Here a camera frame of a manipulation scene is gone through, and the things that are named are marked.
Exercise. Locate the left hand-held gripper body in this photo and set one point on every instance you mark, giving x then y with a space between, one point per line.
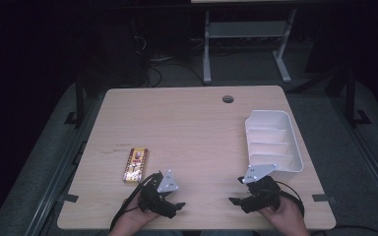
154 200

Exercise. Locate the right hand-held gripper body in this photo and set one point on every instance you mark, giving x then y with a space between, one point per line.
262 195

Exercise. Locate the person's left hand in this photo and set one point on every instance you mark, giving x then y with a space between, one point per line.
131 218

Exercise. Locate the person's right hand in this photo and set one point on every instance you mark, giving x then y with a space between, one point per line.
287 219

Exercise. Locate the yellow red snack packet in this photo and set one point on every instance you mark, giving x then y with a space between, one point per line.
136 165

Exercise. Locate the white divided plastic bin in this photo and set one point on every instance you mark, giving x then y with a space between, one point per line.
272 141

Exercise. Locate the dark tape strip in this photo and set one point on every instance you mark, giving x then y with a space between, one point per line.
71 198
320 198

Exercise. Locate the dark round table grommet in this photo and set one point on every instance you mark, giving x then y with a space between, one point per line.
228 99

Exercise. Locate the black metal stand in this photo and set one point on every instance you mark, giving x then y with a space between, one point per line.
79 105
351 98

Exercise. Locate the white metal desk frame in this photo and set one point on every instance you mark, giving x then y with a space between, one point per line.
247 29

